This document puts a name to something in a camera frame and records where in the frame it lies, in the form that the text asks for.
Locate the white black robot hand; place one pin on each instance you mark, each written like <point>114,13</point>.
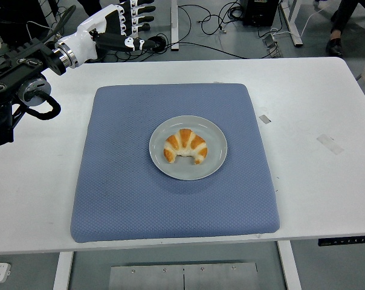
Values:
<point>82,39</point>

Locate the golden croissant bread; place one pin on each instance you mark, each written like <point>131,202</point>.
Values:
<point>185,142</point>

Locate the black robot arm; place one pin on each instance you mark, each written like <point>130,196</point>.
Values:
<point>13,69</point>

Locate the round grey plate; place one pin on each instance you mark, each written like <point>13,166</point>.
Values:
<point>212,136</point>

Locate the grey metal plate with screws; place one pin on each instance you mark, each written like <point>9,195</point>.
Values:
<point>182,276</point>

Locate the large black equipment box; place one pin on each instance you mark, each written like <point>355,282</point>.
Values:
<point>13,18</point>

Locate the white desk leg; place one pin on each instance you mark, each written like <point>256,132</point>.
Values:
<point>294,24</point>
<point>174,24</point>

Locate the black computer case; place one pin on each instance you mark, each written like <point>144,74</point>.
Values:
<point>259,12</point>

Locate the blue quilted mat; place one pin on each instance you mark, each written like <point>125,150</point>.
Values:
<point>170,205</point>

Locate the small grey tape strip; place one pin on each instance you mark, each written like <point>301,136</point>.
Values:
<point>264,118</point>

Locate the white table leg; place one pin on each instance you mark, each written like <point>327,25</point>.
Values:
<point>289,266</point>
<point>63,270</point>

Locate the large grey tape strip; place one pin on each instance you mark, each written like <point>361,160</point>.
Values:
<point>330,144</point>

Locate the black table control panel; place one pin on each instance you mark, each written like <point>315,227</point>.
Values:
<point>341,242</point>

